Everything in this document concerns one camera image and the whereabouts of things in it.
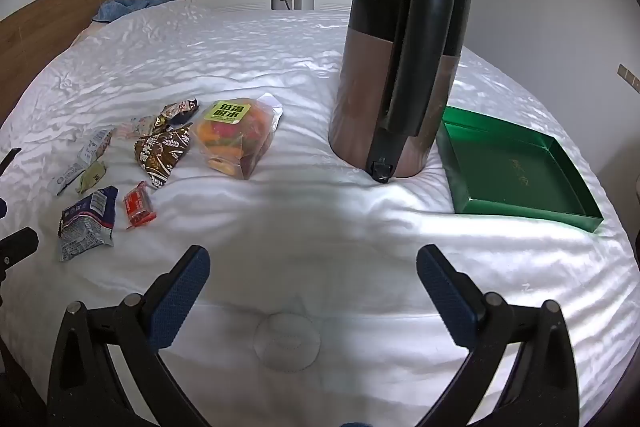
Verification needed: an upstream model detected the brown wall bar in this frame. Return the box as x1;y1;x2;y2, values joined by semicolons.
617;63;640;94

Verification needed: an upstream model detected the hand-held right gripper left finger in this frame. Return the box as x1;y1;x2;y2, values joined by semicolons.
46;245;211;427

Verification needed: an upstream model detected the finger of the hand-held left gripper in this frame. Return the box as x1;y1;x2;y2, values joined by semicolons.
0;228;40;270
0;148;22;218

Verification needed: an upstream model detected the brown wheat-print snack packet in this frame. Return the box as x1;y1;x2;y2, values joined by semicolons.
134;123;194;190

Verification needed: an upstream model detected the brown and black electric kettle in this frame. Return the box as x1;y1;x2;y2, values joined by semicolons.
328;0;473;184

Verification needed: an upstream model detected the small red snack packet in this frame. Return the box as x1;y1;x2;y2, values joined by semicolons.
123;182;157;230

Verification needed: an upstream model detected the long white snack packet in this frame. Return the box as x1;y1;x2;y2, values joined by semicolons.
54;127;115;196

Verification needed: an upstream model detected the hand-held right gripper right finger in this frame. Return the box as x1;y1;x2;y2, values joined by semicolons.
416;244;580;427

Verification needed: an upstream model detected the dark purple gold snack packet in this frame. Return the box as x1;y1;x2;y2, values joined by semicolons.
154;98;199;128

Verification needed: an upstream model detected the beige pillow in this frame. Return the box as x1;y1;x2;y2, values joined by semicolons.
72;21;103;48

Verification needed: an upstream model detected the blue towel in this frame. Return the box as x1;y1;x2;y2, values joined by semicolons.
92;0;187;24

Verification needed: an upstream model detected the white bed duvet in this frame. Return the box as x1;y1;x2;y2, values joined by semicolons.
0;0;640;427

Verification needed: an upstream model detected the blue and white snack packet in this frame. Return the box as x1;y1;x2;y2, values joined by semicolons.
57;186;120;263

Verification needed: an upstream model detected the small pink snack packet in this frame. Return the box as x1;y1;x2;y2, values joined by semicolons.
112;116;166;140

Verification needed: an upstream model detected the green cardboard tray box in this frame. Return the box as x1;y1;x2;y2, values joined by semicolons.
437;105;604;234

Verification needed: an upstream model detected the clear round plastic disc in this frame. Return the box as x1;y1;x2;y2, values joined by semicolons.
253;313;321;373

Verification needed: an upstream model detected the wooden headboard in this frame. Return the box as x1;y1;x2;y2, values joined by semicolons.
0;0;170;122

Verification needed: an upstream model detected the small green snack packet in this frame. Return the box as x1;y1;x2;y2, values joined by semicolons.
76;159;108;195

